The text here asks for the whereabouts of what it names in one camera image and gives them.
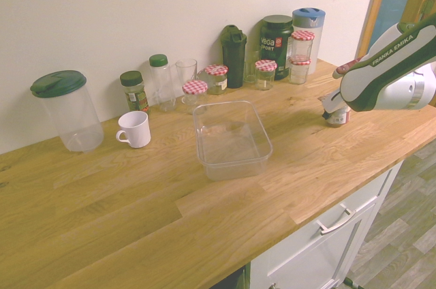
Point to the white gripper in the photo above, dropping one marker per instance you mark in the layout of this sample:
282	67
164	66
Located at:
332	102

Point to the Quaker cereal cup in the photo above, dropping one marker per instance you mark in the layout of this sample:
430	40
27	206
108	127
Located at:
340	118

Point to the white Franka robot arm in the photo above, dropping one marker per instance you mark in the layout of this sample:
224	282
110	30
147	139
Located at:
385	77

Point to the clear rectangular plastic container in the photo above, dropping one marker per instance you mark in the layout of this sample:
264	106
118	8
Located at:
231	152

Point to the glass jar red gingham lid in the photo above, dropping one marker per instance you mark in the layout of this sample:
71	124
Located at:
299	72
195	88
265	72
302	45

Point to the dark Vega Sport tub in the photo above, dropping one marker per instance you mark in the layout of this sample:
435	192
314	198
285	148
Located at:
274	43

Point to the small clear drinking glass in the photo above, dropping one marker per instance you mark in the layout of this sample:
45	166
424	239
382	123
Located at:
251	67

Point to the clear canister blue lid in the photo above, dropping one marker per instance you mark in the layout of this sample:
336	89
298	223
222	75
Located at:
311	18

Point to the dark green shaker bottle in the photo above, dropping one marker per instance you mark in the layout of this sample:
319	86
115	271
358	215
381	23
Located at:
234	57

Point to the filled jar red gingham lid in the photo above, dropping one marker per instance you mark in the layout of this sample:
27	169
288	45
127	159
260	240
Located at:
217	79

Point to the white kitchen cabinet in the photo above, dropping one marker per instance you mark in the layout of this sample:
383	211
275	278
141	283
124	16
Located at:
306	258

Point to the tall clear drinking glass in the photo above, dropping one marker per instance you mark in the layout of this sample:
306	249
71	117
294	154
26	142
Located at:
186	69

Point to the clear bottle green cap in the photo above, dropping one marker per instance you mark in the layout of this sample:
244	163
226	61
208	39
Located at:
163	84

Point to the white ceramic mug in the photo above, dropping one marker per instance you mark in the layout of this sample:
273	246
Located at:
136	130

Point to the spice jar dark green lid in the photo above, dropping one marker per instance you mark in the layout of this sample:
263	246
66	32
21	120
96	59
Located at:
135	93

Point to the large clear canister green lid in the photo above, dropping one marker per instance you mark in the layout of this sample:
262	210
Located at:
73	115

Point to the red white wrist camera box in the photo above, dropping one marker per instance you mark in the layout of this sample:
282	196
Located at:
344	68

